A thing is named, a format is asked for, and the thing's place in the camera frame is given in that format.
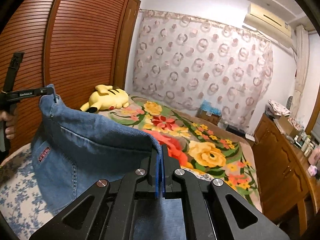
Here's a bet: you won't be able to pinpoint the blue denim jeans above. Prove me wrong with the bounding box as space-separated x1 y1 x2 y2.
31 92 185 239

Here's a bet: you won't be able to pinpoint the person's left hand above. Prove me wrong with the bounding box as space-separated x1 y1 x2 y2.
0 108 18 140

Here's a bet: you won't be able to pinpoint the colourful floral blanket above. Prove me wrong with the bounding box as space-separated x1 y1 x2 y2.
100 96 262 210

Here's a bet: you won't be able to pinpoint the brown wooden dresser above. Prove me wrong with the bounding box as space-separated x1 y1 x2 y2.
252 114 319 236

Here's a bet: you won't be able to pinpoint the blue floral white bedsheet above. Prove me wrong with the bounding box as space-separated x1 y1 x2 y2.
0 144 53 239

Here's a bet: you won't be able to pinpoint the brown louvered wardrobe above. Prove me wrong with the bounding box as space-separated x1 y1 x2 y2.
0 0 142 156

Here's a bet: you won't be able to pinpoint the yellow Pikachu plush toy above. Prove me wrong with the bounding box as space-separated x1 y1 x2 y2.
80 85 129 113

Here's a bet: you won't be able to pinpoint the cardboard box with blue bag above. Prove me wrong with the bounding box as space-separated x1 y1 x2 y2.
197 100 222 126

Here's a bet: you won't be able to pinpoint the open cardboard box on dresser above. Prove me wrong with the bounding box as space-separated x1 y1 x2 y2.
277 115 303 138

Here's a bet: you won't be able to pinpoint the pink circle patterned curtain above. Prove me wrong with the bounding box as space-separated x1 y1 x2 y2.
132 10 273 129

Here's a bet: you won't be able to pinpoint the white wall air conditioner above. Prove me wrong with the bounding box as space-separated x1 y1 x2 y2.
244 3 293 48

